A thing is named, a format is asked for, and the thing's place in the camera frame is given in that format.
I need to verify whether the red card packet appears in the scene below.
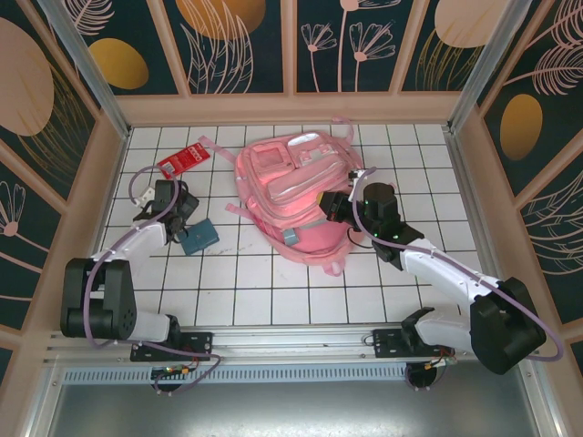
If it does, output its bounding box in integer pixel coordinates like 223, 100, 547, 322
157, 144, 211, 177

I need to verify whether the pink backpack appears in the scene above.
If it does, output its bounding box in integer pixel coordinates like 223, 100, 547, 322
199, 116, 365, 278

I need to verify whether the grey metal sheet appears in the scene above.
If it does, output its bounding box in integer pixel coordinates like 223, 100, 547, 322
45, 381, 555, 437

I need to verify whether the slotted cable duct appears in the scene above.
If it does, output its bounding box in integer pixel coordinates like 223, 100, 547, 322
61, 366, 538, 384

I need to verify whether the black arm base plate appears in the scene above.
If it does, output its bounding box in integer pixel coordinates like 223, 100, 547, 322
373, 328, 414, 361
130, 331, 214, 363

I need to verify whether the teal leather wallet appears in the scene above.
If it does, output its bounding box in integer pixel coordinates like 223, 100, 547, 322
179, 218, 220, 256

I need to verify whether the aluminium side rail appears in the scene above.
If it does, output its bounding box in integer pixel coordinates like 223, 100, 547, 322
442, 127, 543, 331

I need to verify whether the aluminium corner post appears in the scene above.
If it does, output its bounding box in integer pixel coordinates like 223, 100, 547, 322
445, 0, 515, 134
38, 0, 134, 140

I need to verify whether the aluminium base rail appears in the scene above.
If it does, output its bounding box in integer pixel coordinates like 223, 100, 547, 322
43, 325, 543, 365

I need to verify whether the dark floral wall panel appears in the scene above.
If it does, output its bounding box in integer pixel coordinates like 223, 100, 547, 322
72, 0, 183, 97
0, 0, 102, 208
398, 0, 500, 95
476, 0, 583, 199
517, 149, 583, 327
161, 0, 288, 97
293, 0, 397, 96
0, 138, 69, 331

